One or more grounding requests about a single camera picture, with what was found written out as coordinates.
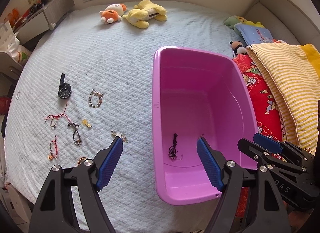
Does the grey bedside cabinet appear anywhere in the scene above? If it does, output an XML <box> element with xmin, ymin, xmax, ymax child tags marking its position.
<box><xmin>15</xmin><ymin>0</ymin><xmax>74</xmax><ymax>45</ymax></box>

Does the brown leather cord bracelet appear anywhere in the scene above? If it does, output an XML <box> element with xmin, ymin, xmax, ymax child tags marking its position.
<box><xmin>67</xmin><ymin>121</ymin><xmax>83</xmax><ymax>146</ymax></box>

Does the green frog plush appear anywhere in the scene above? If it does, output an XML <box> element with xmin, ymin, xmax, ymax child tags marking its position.
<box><xmin>223</xmin><ymin>15</ymin><xmax>265</xmax><ymax>33</ymax></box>

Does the beige padded headboard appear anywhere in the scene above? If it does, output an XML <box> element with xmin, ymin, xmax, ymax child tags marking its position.
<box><xmin>244</xmin><ymin>0</ymin><xmax>320</xmax><ymax>49</ymax></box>

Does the black cord bracelet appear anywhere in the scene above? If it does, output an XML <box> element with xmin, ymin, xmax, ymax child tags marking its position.
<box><xmin>167</xmin><ymin>132</ymin><xmax>185</xmax><ymax>161</ymax></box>

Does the red woven charm bracelet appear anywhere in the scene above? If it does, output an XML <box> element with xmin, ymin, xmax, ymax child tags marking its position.
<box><xmin>48</xmin><ymin>135</ymin><xmax>59</xmax><ymax>161</ymax></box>

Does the orange white plush toy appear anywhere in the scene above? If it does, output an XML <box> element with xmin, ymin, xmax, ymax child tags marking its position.
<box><xmin>99</xmin><ymin>3</ymin><xmax>127</xmax><ymax>24</ymax></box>

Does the small panda plush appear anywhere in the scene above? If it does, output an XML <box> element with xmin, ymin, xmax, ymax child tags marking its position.
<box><xmin>229</xmin><ymin>41</ymin><xmax>247</xmax><ymax>56</ymax></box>

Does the pink plastic tub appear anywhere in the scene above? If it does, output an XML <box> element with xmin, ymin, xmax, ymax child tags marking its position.
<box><xmin>152</xmin><ymin>46</ymin><xmax>258</xmax><ymax>205</ymax></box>

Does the yellow plush dog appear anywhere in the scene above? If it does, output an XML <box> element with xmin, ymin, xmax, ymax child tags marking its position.
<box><xmin>123</xmin><ymin>0</ymin><xmax>168</xmax><ymax>29</ymax></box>

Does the light blue quilted bedspread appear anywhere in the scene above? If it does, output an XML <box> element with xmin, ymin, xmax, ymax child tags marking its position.
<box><xmin>4</xmin><ymin>1</ymin><xmax>238</xmax><ymax>232</ymax></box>

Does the red patterned blanket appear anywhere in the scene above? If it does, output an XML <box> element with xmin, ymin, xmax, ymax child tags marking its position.
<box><xmin>233</xmin><ymin>53</ymin><xmax>284</xmax><ymax>218</ymax></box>

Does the black wrist watch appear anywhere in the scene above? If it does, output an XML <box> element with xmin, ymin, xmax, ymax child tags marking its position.
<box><xmin>58</xmin><ymin>73</ymin><xmax>72</xmax><ymax>100</ymax></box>

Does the yellow striped folded quilt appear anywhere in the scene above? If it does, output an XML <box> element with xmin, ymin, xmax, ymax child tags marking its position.
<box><xmin>247</xmin><ymin>42</ymin><xmax>319</xmax><ymax>154</ymax></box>

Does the gold crystal hair clip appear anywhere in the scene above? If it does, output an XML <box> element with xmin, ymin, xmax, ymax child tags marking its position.
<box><xmin>111</xmin><ymin>130</ymin><xmax>128</xmax><ymax>143</ymax></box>

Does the blue cartoon pillow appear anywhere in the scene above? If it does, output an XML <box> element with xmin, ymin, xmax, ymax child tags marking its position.
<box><xmin>234</xmin><ymin>23</ymin><xmax>273</xmax><ymax>45</ymax></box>

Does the white plastic bag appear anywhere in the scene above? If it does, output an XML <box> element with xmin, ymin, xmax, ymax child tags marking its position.
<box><xmin>0</xmin><ymin>21</ymin><xmax>31</xmax><ymax>66</ymax></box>

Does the red string necklace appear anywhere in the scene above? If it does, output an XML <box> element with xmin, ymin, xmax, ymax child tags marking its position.
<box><xmin>44</xmin><ymin>99</ymin><xmax>73</xmax><ymax>129</ymax></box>

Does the beaded stone bracelet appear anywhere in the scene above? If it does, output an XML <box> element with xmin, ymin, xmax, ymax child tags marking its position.
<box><xmin>88</xmin><ymin>89</ymin><xmax>104</xmax><ymax>109</ymax></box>

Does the yellow bear charm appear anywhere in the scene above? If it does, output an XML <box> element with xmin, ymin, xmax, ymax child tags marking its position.
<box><xmin>82</xmin><ymin>119</ymin><xmax>92</xmax><ymax>128</ymax></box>

